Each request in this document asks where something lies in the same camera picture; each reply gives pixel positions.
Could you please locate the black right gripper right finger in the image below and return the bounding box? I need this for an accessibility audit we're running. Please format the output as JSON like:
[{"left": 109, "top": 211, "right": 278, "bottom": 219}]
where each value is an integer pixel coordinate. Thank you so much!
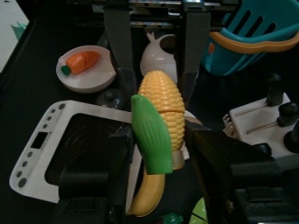
[{"left": 182, "top": 120, "right": 299, "bottom": 224}]

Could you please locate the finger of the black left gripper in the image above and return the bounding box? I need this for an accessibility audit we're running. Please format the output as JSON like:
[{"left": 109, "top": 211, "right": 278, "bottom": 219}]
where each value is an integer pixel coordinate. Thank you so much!
[
  {"left": 176, "top": 5, "right": 212, "bottom": 107},
  {"left": 101, "top": 5, "right": 137, "bottom": 111}
]

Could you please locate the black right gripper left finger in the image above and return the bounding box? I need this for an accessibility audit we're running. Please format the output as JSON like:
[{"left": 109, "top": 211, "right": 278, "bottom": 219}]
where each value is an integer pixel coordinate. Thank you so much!
[{"left": 50, "top": 123, "right": 136, "bottom": 224}]

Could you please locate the yellow toy corn cob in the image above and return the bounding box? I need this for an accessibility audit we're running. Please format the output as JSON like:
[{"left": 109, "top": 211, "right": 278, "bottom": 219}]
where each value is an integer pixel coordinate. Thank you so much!
[{"left": 137, "top": 69, "right": 186, "bottom": 171}]

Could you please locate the green toy corn leaf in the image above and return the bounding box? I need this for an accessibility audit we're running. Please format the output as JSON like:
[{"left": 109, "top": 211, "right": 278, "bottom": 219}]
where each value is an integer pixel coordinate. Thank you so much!
[{"left": 129, "top": 94, "right": 173, "bottom": 175}]

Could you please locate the light green toy leaf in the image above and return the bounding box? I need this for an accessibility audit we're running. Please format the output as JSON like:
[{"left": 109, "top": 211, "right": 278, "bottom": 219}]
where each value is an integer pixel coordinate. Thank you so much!
[{"left": 189, "top": 197, "right": 209, "bottom": 224}]

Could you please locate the teal basket orange rim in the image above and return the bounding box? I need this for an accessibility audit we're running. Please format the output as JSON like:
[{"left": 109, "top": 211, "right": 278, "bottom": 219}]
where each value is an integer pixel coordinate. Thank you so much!
[{"left": 200, "top": 0, "right": 299, "bottom": 77}]

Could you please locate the white toy jug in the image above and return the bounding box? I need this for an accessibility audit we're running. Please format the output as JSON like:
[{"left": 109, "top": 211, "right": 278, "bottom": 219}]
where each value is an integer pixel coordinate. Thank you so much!
[{"left": 138, "top": 31, "right": 180, "bottom": 84}]

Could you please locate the orange toy carrot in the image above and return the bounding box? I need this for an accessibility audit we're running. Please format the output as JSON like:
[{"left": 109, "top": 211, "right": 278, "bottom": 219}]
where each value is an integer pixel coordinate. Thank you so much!
[{"left": 60, "top": 51, "right": 101, "bottom": 77}]

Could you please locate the white round bowl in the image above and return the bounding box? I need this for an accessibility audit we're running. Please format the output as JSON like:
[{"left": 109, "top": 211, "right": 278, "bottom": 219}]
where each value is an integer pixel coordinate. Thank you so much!
[{"left": 54, "top": 45, "right": 117, "bottom": 95}]

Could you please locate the yellow toy banana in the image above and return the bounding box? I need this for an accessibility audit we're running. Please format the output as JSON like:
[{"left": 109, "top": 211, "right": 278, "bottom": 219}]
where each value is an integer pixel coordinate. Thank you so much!
[{"left": 125, "top": 165, "right": 166, "bottom": 218}]

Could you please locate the white toy knife block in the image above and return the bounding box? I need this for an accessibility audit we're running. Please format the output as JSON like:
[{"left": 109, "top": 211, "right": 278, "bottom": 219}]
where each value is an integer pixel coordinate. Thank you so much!
[{"left": 221, "top": 92, "right": 299, "bottom": 173}]

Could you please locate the grey round lid knob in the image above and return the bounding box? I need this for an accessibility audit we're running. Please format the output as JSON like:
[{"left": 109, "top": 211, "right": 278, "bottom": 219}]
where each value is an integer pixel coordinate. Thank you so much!
[{"left": 94, "top": 88, "right": 126, "bottom": 110}]

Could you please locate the purple toy vegetable green top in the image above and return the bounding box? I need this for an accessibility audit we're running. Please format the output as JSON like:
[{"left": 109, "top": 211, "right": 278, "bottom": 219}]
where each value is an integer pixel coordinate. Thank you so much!
[{"left": 158, "top": 212, "right": 184, "bottom": 224}]

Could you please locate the teal plastic piece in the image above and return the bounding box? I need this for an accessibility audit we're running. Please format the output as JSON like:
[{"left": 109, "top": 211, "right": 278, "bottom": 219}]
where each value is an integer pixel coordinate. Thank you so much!
[{"left": 10, "top": 21, "right": 27, "bottom": 41}]

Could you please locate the black handled toy knife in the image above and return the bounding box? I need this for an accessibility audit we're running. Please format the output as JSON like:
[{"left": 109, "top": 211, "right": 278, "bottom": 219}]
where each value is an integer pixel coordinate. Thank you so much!
[
  {"left": 265, "top": 73, "right": 285, "bottom": 108},
  {"left": 276, "top": 101, "right": 299, "bottom": 128}
]

